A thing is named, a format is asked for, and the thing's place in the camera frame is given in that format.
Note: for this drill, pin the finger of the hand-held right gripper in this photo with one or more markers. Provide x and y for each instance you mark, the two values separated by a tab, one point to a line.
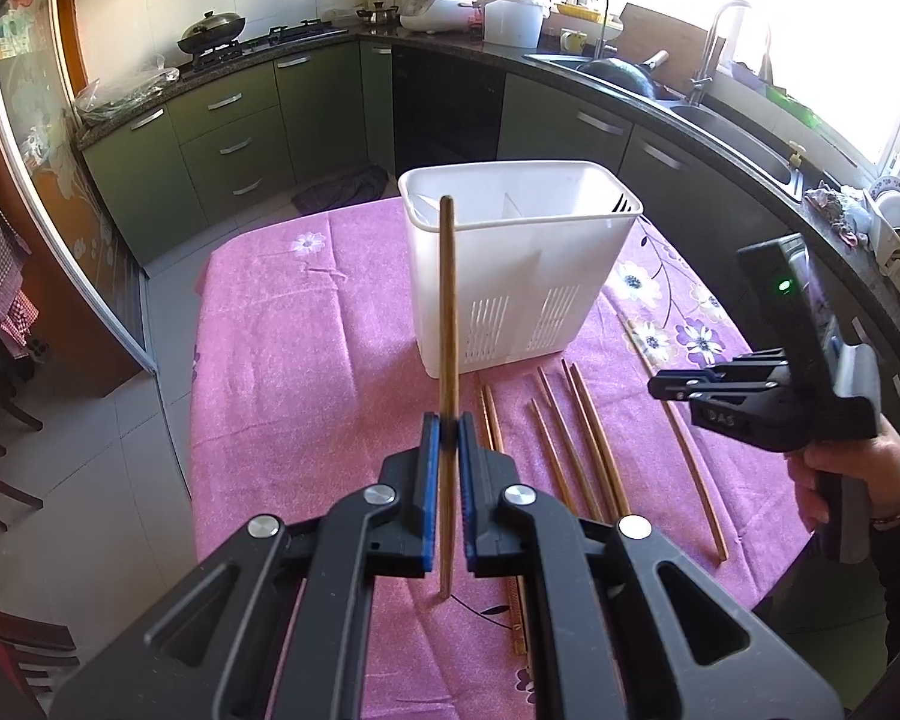
682	388
750	361

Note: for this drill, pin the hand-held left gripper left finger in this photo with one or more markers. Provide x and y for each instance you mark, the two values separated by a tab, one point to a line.
429	495

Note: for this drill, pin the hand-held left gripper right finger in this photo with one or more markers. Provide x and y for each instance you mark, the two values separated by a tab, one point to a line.
469	495

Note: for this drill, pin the white plastic utensil holder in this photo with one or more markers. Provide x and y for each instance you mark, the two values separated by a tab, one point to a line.
517	292

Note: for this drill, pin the person's right hand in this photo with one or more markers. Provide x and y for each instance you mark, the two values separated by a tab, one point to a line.
892	472

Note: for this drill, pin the crumpled dish rag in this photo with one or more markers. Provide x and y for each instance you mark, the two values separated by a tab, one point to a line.
840	214

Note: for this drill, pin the small sink stopper knob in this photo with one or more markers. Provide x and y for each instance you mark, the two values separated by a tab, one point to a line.
796	156

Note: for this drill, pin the pink floral tablecloth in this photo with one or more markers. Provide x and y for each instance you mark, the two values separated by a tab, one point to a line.
307	360

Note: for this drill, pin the steel kitchen sink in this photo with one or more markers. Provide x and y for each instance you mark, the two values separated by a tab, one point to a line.
742	139

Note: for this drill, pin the green sponge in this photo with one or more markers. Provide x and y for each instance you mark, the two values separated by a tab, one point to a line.
795	109

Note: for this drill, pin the steel kitchen faucet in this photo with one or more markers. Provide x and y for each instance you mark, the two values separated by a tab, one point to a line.
709	45

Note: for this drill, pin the green cabinets under sink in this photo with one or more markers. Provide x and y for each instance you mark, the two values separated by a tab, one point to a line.
555	127

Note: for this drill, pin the wooden cutting board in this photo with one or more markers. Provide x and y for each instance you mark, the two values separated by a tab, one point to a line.
671	37

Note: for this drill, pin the kitchen window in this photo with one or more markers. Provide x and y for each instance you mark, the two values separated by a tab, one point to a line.
825	7

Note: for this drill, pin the dark floor mat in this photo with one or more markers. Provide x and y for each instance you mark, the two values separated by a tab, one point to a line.
341	189

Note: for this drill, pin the thin black faucet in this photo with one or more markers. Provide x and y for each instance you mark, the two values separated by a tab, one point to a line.
606	22

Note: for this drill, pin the white mug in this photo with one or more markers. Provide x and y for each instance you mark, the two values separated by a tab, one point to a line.
572	42

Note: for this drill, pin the yellow box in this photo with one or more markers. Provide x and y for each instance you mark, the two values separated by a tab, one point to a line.
579	11

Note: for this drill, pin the white plastic bucket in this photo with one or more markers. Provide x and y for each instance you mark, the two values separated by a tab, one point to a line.
514	19

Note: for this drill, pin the green cabinets with drawers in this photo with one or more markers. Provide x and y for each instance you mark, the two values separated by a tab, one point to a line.
225	142

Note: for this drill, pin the dark granite countertop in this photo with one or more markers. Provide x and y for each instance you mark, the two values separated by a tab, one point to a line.
450	40

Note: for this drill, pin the dark wooden chair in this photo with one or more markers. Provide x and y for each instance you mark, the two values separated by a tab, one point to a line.
0	420
22	637

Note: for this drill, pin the white rice cooker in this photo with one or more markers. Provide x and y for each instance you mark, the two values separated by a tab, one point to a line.
439	13

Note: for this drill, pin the black gas stove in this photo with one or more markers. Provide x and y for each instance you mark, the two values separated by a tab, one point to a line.
285	37

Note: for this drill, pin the small steel pot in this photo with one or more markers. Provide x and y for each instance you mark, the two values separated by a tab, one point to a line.
379	15

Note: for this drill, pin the floral glass sliding door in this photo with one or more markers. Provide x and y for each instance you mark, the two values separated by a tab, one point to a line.
52	165

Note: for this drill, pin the plastic bag of vegetables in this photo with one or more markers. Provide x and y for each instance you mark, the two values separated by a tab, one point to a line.
124	90

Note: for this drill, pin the black wok with lid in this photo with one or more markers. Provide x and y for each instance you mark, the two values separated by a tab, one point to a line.
211	28

